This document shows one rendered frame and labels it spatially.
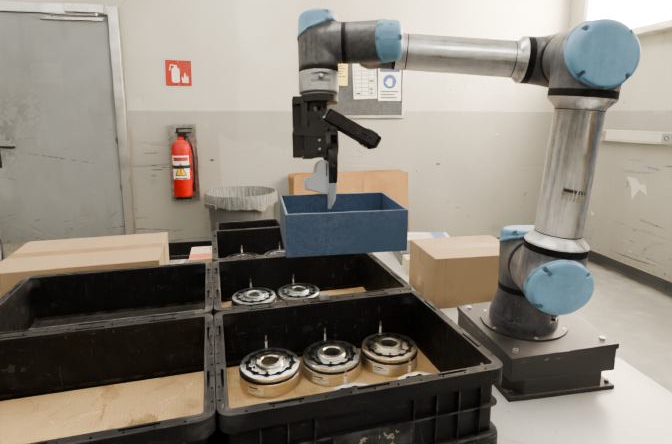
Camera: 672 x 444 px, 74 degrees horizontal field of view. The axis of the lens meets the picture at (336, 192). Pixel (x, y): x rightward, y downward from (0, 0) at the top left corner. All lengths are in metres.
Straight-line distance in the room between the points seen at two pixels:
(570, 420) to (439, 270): 0.54
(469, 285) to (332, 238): 0.80
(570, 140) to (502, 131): 3.64
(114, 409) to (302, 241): 0.39
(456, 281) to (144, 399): 0.93
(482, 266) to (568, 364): 0.45
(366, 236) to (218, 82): 3.28
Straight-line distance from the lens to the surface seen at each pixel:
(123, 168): 4.00
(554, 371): 1.09
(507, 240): 1.06
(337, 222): 0.70
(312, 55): 0.84
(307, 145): 0.81
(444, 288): 1.42
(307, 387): 0.82
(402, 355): 0.85
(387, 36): 0.84
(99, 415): 0.84
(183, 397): 0.83
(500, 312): 1.12
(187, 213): 4.01
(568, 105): 0.90
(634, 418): 1.13
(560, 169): 0.91
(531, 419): 1.04
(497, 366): 0.71
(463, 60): 0.98
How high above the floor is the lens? 1.28
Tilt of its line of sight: 10 degrees down
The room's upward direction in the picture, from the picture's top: straight up
